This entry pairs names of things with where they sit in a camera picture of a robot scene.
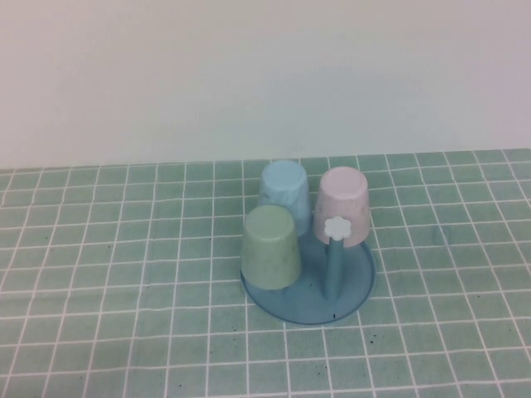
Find light green plastic cup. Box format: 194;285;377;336
240;205;302;291

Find light blue plastic cup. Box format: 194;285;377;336
259;160;312;237

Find light pink plastic cup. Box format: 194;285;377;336
313;165;372;249

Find blue cup stand, flower caps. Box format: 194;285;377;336
240;215;378;325

